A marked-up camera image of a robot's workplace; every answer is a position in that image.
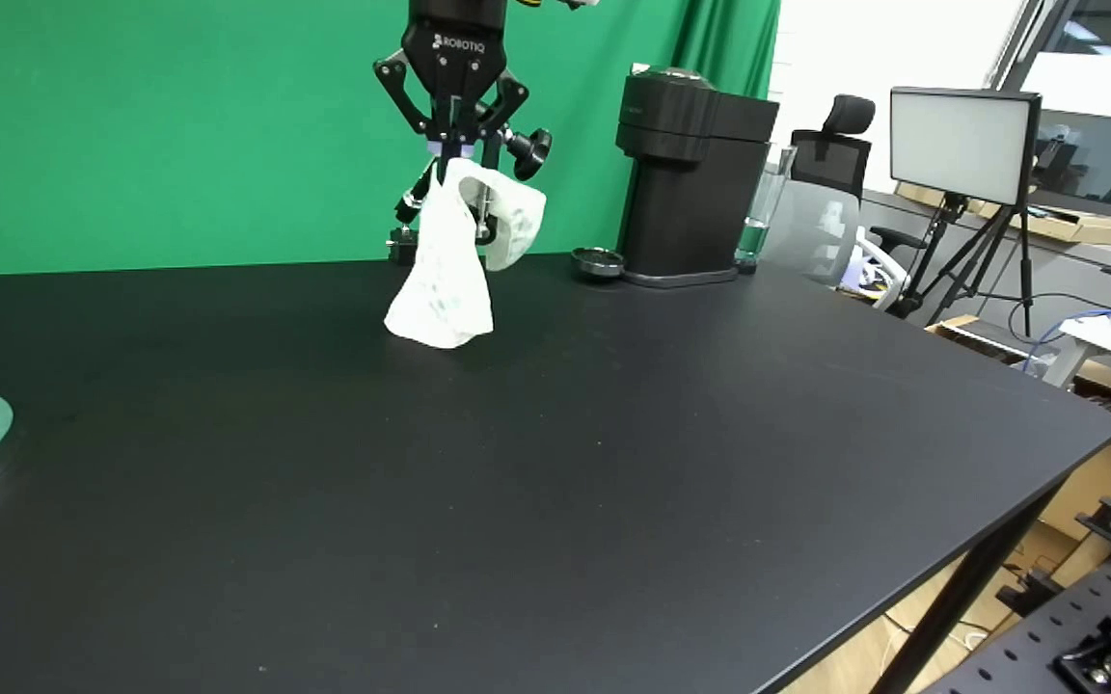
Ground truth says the clear plastic bottle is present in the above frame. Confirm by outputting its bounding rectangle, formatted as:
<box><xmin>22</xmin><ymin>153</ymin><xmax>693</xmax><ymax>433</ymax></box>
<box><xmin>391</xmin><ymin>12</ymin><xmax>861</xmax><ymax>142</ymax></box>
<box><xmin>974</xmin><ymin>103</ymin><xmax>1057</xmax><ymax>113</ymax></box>
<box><xmin>734</xmin><ymin>146</ymin><xmax>794</xmax><ymax>279</ymax></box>

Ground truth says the black office chair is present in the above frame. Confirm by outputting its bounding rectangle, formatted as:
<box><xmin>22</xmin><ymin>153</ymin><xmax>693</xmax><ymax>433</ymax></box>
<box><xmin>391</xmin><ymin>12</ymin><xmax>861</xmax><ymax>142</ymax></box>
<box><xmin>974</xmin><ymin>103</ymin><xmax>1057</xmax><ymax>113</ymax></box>
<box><xmin>785</xmin><ymin>93</ymin><xmax>880</xmax><ymax>206</ymax></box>

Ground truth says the black perforated metal board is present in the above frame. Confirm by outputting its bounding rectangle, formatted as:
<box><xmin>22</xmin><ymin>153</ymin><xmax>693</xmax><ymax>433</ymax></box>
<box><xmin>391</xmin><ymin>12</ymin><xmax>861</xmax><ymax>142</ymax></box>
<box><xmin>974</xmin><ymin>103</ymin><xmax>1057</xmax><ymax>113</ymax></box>
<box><xmin>927</xmin><ymin>496</ymin><xmax>1111</xmax><ymax>694</ymax></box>

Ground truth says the green backdrop curtain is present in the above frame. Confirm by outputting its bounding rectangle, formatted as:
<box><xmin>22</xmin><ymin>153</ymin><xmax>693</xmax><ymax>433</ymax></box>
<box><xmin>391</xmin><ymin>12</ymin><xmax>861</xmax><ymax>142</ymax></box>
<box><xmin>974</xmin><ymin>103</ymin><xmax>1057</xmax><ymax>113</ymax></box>
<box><xmin>0</xmin><ymin>0</ymin><xmax>785</xmax><ymax>282</ymax></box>

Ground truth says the LED light panel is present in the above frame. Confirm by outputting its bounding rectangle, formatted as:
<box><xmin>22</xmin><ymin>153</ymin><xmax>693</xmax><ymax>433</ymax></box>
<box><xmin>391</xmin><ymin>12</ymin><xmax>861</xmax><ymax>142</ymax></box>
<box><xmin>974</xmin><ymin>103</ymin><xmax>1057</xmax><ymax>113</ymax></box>
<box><xmin>888</xmin><ymin>86</ymin><xmax>1044</xmax><ymax>210</ymax></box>

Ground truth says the black table leg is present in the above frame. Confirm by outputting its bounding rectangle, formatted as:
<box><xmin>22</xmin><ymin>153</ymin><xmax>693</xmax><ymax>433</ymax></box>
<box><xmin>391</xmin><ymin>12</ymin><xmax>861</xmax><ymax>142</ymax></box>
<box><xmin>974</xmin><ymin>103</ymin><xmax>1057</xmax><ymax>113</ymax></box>
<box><xmin>866</xmin><ymin>495</ymin><xmax>1063</xmax><ymax>694</ymax></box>

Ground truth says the black tripod stand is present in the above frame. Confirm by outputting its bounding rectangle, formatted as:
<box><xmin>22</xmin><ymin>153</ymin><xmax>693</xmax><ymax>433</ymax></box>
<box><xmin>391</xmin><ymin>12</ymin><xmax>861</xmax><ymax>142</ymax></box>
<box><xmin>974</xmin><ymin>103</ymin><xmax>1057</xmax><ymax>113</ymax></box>
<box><xmin>892</xmin><ymin>188</ymin><xmax>1043</xmax><ymax>342</ymax></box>

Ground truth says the black coffee machine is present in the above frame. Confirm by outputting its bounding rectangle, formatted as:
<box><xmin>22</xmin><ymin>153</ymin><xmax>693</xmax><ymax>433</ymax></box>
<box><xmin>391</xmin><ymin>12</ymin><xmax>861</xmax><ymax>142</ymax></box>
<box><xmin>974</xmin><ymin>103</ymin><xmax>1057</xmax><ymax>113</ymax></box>
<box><xmin>613</xmin><ymin>67</ymin><xmax>784</xmax><ymax>284</ymax></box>

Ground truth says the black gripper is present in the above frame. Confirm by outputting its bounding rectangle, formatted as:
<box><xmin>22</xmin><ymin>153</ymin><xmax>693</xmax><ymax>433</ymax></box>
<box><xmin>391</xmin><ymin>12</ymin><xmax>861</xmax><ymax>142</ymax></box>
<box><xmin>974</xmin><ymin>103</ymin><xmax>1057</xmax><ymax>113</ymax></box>
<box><xmin>369</xmin><ymin>0</ymin><xmax>535</xmax><ymax>166</ymax></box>

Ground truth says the clear water jug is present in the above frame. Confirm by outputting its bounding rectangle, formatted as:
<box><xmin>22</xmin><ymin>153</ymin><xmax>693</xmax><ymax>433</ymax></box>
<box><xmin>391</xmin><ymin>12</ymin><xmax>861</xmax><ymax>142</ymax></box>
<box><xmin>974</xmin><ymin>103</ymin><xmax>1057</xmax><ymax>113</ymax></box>
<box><xmin>762</xmin><ymin>173</ymin><xmax>864</xmax><ymax>288</ymax></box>

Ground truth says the wooden desk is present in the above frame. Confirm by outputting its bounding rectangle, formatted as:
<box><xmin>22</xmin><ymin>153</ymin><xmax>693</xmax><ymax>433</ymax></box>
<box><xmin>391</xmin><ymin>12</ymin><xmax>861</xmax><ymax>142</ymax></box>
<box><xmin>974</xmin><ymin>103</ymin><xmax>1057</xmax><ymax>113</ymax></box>
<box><xmin>895</xmin><ymin>183</ymin><xmax>1111</xmax><ymax>251</ymax></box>

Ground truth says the white cloth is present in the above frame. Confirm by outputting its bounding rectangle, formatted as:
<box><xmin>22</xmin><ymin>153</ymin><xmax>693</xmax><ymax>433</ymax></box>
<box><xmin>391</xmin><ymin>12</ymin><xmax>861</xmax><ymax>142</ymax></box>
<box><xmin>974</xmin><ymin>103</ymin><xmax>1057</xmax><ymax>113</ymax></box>
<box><xmin>383</xmin><ymin>153</ymin><xmax>547</xmax><ymax>355</ymax></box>

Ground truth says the small black round dish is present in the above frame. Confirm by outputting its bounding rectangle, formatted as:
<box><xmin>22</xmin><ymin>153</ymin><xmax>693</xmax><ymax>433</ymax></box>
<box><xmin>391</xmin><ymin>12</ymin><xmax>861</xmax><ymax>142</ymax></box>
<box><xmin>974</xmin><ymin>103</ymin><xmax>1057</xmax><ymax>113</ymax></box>
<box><xmin>569</xmin><ymin>243</ymin><xmax>631</xmax><ymax>284</ymax></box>

